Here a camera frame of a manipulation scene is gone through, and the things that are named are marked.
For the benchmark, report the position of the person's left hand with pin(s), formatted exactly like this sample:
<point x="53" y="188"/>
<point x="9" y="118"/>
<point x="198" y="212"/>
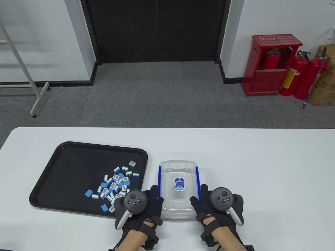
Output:
<point x="154" y="206"/>

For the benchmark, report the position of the person's right hand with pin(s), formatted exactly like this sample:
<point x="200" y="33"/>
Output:
<point x="201" y="206"/>

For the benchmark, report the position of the dark grey controller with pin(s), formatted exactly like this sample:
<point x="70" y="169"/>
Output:
<point x="134" y="200"/>
<point x="222" y="198"/>

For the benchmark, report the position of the clear lid with blue label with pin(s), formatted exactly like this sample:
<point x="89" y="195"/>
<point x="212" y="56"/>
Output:
<point x="170" y="190"/>

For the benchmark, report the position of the clear container with blue clips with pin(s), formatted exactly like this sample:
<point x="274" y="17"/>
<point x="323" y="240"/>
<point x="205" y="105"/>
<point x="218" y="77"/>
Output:
<point x="178" y="215"/>

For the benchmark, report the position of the pile of blue mahjong tiles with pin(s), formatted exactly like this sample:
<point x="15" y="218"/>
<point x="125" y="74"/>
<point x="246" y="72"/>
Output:
<point x="112" y="183"/>

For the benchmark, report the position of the black plastic tray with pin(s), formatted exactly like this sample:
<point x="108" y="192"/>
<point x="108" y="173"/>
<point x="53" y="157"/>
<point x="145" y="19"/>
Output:
<point x="70" y="172"/>

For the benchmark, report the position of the person's left forearm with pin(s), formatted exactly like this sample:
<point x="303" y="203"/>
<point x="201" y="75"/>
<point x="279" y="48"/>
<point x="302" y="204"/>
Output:
<point x="133" y="240"/>

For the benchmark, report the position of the person's right forearm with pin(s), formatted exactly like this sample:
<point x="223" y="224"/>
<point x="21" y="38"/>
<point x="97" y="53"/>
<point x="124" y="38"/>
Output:
<point x="227" y="240"/>

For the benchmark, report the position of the red fire extinguisher cabinet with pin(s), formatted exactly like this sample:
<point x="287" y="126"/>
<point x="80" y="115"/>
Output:
<point x="264" y="81"/>

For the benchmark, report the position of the red extinguisher inside cabinet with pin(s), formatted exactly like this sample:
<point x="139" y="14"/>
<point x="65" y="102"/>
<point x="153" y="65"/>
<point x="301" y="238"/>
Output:
<point x="272" y="60"/>

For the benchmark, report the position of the plain red fire extinguisher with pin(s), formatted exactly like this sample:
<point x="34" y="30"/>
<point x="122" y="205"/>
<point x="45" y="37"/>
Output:
<point x="307" y="81"/>

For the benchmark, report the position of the red extinguisher with yellow label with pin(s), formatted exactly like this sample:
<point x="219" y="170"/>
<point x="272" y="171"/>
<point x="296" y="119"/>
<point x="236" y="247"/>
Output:
<point x="297" y="70"/>

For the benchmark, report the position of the brown cardboard box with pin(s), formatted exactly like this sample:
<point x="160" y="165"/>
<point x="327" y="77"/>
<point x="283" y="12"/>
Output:
<point x="325" y="89"/>

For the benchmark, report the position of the black double door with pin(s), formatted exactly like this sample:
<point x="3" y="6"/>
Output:
<point x="157" y="31"/>

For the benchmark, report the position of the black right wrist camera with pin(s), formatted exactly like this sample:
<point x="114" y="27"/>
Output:
<point x="206" y="238"/>

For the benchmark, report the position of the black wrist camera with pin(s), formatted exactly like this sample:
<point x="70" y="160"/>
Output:
<point x="151" y="240"/>
<point x="206" y="238"/>

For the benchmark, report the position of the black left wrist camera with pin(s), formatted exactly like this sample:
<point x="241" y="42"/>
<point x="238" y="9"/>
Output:
<point x="151" y="240"/>

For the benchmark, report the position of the white metal stand frame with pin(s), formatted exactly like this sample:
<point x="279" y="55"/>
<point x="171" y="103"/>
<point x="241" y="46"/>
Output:
<point x="39" y="100"/>

